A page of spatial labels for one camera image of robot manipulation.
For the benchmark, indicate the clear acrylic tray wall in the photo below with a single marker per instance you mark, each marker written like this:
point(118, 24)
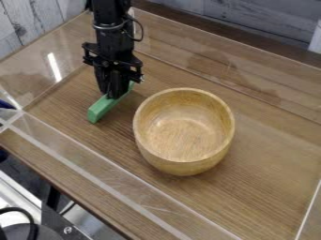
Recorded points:
point(259, 195)

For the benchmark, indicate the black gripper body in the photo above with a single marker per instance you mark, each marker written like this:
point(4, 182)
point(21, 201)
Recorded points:
point(111, 52)

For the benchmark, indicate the black metal base plate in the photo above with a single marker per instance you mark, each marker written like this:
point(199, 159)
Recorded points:
point(55, 228)

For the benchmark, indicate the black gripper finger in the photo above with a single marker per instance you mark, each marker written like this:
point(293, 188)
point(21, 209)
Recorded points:
point(119, 83)
point(102, 76)

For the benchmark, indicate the green rectangular block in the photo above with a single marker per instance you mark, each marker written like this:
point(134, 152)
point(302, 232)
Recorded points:
point(103, 105)

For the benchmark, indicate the light wooden bowl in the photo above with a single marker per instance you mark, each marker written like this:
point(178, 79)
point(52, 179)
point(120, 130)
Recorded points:
point(183, 127)

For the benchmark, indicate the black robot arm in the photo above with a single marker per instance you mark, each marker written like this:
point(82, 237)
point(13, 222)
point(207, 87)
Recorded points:
point(110, 15)

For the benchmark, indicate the black table leg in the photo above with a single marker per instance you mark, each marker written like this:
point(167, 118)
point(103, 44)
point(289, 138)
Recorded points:
point(53, 198)

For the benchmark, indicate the clear acrylic corner bracket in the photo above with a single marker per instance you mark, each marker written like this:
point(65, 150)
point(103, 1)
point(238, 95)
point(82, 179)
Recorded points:
point(130, 12)

